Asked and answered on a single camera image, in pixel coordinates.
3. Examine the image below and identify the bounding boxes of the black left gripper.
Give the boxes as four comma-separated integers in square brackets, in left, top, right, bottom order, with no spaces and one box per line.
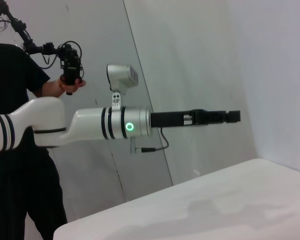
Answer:
[150,108,241,128]

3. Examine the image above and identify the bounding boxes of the black teleoperation handle controller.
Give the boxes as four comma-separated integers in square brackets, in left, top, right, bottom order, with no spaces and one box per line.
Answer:
[59,43,83,96]

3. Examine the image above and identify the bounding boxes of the operator bare forearm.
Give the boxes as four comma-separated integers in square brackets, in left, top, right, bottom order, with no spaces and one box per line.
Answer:
[37,79,66,99]

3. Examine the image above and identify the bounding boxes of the black teleoperation linkage arm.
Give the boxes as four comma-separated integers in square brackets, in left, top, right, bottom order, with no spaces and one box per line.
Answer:
[0,0,66,56]

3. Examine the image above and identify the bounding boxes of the operator bare hand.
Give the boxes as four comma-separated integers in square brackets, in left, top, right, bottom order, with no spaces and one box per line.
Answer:
[58,75,87,94]

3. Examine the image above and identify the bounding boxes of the operator black clothed body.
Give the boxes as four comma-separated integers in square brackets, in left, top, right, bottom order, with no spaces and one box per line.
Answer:
[0,41,68,240]

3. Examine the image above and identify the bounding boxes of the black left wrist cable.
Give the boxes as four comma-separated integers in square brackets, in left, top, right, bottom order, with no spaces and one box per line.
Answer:
[129,127,170,155]

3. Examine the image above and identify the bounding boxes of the silver camera mounting bracket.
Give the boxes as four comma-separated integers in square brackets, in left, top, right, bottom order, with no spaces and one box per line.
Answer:
[111,92,122,113]

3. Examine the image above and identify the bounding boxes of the silver black wrist camera box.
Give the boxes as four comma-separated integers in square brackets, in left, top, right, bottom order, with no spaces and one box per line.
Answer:
[106,64,140,96]

